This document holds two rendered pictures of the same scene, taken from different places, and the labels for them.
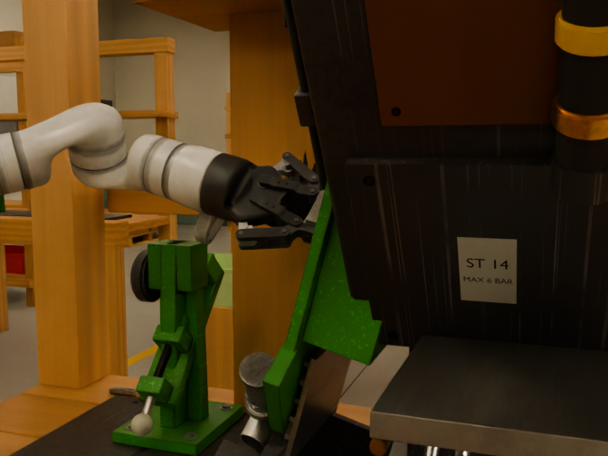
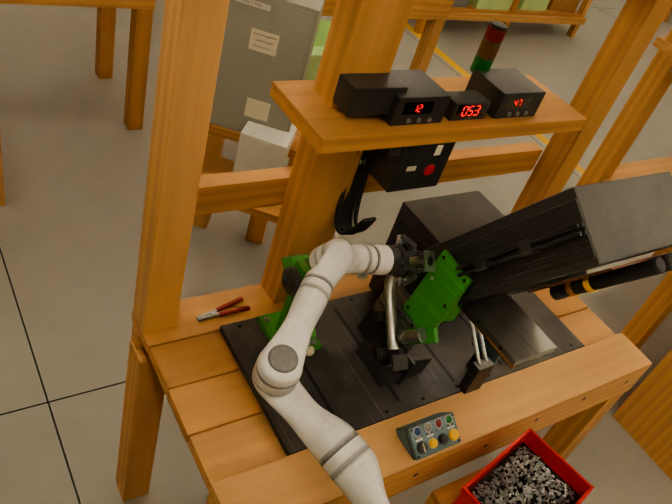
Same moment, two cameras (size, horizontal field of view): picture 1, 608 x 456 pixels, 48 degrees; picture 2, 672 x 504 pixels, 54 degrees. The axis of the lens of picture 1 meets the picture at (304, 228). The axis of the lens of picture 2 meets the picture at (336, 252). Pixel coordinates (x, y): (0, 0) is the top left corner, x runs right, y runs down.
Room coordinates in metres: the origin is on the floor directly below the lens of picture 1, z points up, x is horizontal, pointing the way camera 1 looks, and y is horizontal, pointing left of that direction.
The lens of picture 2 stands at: (0.32, 1.29, 2.25)
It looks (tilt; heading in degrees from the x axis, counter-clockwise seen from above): 39 degrees down; 298
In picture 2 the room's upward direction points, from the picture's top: 19 degrees clockwise
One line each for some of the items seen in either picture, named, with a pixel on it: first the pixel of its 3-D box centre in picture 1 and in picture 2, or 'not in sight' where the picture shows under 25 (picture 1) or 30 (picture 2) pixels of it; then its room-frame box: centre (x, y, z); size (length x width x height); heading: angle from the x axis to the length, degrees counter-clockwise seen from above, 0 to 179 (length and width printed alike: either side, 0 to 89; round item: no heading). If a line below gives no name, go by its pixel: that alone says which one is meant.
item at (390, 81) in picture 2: not in sight; (370, 94); (1.01, 0.06, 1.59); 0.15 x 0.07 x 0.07; 71
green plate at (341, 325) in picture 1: (354, 279); (445, 292); (0.67, -0.05, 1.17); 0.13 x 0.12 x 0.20; 71
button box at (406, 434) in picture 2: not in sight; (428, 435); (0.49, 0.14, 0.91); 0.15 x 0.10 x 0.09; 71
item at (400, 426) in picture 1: (511, 359); (487, 305); (0.58, -0.18, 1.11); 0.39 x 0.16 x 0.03; 161
